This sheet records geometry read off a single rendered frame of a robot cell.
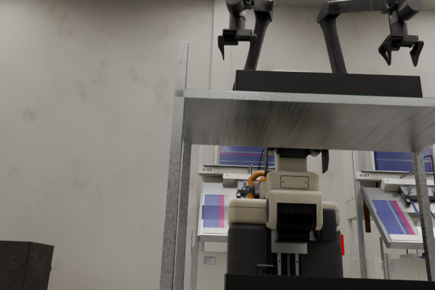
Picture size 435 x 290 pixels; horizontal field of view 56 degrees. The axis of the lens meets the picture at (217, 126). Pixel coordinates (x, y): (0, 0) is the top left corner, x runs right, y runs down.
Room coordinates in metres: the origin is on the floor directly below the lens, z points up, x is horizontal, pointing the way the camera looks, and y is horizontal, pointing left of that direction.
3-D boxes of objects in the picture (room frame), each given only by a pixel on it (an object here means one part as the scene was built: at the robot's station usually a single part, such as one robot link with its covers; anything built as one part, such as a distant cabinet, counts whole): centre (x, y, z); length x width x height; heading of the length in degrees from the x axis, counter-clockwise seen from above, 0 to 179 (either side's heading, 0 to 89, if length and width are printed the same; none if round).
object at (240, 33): (1.24, -0.09, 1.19); 0.07 x 0.07 x 0.09; 89
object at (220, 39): (1.24, -0.03, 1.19); 0.07 x 0.07 x 0.09; 89
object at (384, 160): (3.74, -1.74, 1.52); 0.51 x 0.13 x 0.27; 90
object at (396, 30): (1.24, -0.62, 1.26); 0.10 x 0.07 x 0.07; 90
